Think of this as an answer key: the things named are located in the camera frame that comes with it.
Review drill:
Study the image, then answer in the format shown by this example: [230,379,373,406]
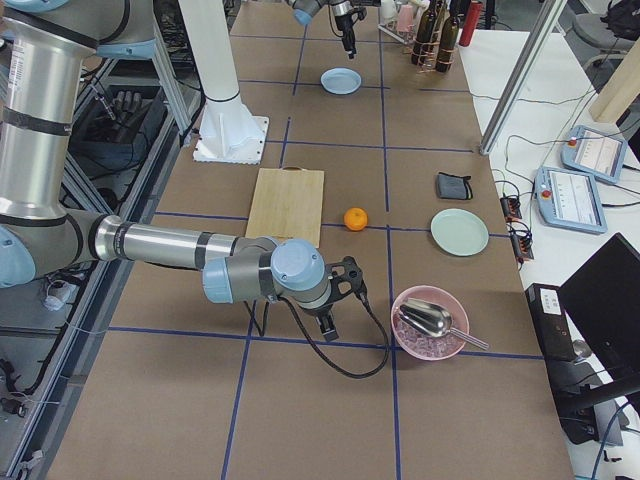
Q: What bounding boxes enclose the clear ice cubes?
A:
[394,315,465,360]

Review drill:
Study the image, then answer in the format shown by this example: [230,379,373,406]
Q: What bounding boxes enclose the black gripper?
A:
[333,3,361,59]
[304,303,338,341]

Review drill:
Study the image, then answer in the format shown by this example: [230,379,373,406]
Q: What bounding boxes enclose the dark wine bottle upper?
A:
[435,0,460,73]

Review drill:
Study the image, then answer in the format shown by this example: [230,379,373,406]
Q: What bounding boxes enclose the aluminium frame post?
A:
[479,0,567,155]

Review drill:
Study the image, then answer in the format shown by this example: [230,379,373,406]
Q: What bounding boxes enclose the pink bowl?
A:
[391,285,470,361]

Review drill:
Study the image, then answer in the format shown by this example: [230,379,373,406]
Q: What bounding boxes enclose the far teach pendant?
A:
[560,125,628,185]

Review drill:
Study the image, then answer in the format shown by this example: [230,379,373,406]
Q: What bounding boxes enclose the pink cup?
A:
[396,4,414,33]

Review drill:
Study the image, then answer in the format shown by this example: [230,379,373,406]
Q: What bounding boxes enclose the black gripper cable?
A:
[277,279,392,379]

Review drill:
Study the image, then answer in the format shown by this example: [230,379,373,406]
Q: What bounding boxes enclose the black monitor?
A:
[559,233,639,369]

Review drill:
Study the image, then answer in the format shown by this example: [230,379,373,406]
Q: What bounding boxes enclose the dark wine bottle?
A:
[435,0,460,73]
[411,1,440,65]

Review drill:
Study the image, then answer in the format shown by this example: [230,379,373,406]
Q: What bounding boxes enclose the bamboo cutting board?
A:
[244,168,325,248]

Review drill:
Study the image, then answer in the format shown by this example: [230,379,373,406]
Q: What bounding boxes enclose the metal scoop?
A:
[399,298,489,350]

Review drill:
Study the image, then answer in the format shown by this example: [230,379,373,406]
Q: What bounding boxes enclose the grey folded cloth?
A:
[436,172,474,200]

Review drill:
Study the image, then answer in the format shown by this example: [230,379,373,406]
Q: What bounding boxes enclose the far power strip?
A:
[500,196,522,222]

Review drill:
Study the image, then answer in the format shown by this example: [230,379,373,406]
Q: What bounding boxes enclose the power strip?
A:
[507,220,534,264]
[500,196,522,222]

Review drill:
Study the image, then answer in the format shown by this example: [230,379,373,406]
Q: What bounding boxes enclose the orange mandarin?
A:
[343,207,369,232]

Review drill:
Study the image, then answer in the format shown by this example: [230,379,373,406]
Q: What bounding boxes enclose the near power strip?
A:
[507,220,534,264]

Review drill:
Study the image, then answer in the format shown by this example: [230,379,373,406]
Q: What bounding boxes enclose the dark wine bottle lower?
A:
[411,1,440,65]

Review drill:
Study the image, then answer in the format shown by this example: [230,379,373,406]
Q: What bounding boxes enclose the copper wire bottle rack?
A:
[417,31,441,72]

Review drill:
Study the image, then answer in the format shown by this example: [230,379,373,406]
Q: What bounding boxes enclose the teach pendant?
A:
[560,125,628,185]
[534,166,607,234]

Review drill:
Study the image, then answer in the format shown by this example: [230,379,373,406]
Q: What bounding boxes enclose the red bottle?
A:
[459,0,484,47]

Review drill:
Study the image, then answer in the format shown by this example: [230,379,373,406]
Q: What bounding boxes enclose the near teach pendant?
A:
[534,166,607,234]

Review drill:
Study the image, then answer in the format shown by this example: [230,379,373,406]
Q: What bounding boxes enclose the light blue plate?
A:
[320,67,362,95]

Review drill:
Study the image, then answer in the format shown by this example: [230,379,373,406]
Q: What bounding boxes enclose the light green plate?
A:
[430,208,489,257]

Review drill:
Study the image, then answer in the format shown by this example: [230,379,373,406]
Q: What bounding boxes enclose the black computer box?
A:
[525,283,615,444]

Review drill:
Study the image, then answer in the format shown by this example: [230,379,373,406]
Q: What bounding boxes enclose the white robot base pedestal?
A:
[179,0,269,165]

